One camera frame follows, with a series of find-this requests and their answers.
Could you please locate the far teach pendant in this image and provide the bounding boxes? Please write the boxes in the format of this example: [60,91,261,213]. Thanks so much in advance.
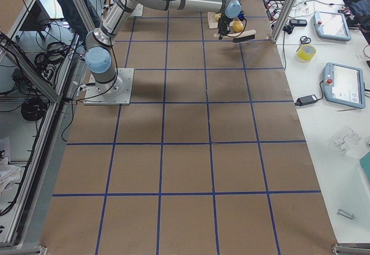
[313,11,352,42]

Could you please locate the yellow tape roll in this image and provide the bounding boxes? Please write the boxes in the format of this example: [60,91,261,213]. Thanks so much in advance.
[296,44,316,61]

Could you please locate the near teach pendant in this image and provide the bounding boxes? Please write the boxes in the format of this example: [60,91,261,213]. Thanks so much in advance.
[323,62,366,109]

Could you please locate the orange potato toy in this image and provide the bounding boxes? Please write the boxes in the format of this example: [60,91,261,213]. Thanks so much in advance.
[232,21,244,33]

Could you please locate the metal clip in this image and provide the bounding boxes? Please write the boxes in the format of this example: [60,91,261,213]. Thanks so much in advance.
[337,209,356,220]

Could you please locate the black scissors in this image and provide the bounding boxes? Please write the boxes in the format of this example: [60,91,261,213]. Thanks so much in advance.
[296,35,311,51]

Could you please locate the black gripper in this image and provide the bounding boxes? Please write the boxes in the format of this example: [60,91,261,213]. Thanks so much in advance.
[217,11,246,40]

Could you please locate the teach pendant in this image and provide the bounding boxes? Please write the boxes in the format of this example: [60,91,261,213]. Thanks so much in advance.
[323,62,366,109]
[313,11,352,42]

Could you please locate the clear plastic packaging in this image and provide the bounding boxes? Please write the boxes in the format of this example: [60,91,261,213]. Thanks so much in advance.
[328,126,362,153]

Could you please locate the beige plastic dustpan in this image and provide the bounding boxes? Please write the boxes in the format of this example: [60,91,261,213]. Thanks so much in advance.
[208,12,219,29]

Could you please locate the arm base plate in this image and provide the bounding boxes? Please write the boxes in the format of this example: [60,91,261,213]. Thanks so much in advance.
[83,68,134,105]
[130,4,144,17]

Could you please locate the cream curved peel piece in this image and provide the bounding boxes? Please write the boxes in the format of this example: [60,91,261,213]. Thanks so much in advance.
[214,13,221,21]

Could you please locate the white hand brush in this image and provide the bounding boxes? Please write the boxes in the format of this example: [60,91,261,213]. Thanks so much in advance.
[213,29,257,43]

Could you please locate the black power adapter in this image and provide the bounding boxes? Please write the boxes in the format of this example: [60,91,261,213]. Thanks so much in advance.
[295,94,319,107]

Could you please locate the aluminium frame post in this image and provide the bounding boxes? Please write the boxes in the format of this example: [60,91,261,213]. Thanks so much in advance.
[271,0,296,43]

